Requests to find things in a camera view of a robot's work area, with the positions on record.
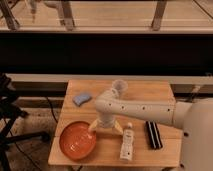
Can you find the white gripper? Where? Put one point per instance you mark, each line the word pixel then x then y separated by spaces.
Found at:
pixel 106 122

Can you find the orange ceramic bowl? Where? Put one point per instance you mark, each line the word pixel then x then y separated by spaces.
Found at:
pixel 76 142

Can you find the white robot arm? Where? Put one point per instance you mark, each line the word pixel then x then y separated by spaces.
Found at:
pixel 194 119

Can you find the white plastic bottle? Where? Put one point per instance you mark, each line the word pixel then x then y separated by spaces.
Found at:
pixel 126 152

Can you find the wooden table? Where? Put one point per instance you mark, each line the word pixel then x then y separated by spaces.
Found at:
pixel 108 144

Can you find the blue sponge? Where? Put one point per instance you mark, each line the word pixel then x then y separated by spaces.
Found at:
pixel 81 98

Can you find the black white striped object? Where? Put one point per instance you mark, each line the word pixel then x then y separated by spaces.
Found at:
pixel 154 135

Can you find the black tripod stand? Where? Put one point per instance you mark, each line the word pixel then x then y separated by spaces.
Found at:
pixel 11 112

